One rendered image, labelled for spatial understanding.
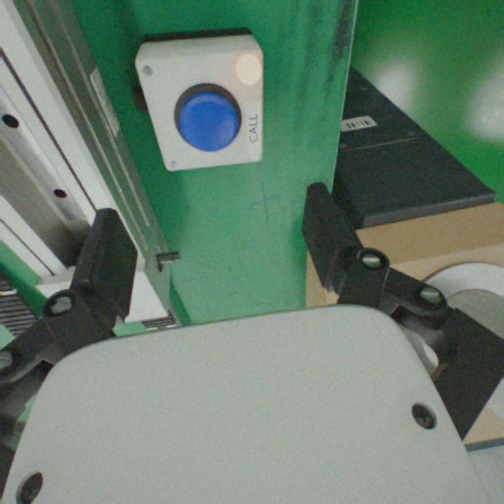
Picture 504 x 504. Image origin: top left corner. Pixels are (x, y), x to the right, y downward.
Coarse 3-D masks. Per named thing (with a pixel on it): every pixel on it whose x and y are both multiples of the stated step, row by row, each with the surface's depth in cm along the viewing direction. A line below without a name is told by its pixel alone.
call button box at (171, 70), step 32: (192, 32) 20; (224, 32) 20; (160, 64) 17; (192, 64) 17; (224, 64) 18; (160, 96) 19; (224, 96) 19; (256, 96) 19; (160, 128) 20; (256, 128) 21; (192, 160) 22; (224, 160) 23; (256, 160) 23
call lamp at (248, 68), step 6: (240, 60) 17; (246, 60) 17; (252, 60) 17; (240, 66) 17; (246, 66) 17; (252, 66) 17; (258, 66) 17; (240, 72) 17; (246, 72) 17; (252, 72) 17; (258, 72) 17; (240, 78) 18; (246, 78) 18; (252, 78) 18; (258, 78) 18
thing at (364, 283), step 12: (360, 252) 10; (372, 252) 10; (360, 264) 10; (372, 264) 10; (384, 264) 10; (348, 276) 9; (360, 276) 9; (372, 276) 9; (384, 276) 9; (348, 288) 9; (360, 288) 9; (372, 288) 9; (348, 300) 9; (360, 300) 9; (372, 300) 9
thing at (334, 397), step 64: (256, 320) 8; (320, 320) 8; (384, 320) 8; (64, 384) 7; (128, 384) 7; (192, 384) 7; (256, 384) 6; (320, 384) 6; (384, 384) 7; (64, 448) 6; (128, 448) 6; (192, 448) 6; (256, 448) 6; (320, 448) 6; (384, 448) 6; (448, 448) 6
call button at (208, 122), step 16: (192, 96) 18; (208, 96) 18; (192, 112) 18; (208, 112) 18; (224, 112) 19; (192, 128) 19; (208, 128) 19; (224, 128) 19; (192, 144) 20; (208, 144) 20; (224, 144) 20
